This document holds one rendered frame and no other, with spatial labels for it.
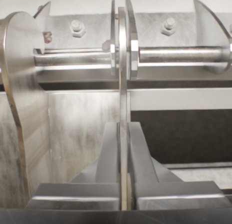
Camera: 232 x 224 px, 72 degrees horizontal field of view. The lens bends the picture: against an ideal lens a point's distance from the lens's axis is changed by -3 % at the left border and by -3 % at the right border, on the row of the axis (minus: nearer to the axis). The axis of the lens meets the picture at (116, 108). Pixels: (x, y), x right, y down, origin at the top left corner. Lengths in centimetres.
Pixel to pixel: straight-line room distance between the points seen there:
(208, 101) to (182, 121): 129
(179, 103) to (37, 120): 15
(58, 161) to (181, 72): 17
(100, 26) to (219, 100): 16
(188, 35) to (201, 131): 136
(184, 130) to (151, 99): 131
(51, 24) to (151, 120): 127
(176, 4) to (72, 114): 18
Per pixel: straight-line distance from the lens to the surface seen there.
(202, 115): 157
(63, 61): 16
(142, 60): 16
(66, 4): 25
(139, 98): 18
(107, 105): 18
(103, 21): 21
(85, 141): 18
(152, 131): 141
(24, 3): 27
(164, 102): 19
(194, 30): 22
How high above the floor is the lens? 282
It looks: 73 degrees down
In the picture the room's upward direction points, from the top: 178 degrees counter-clockwise
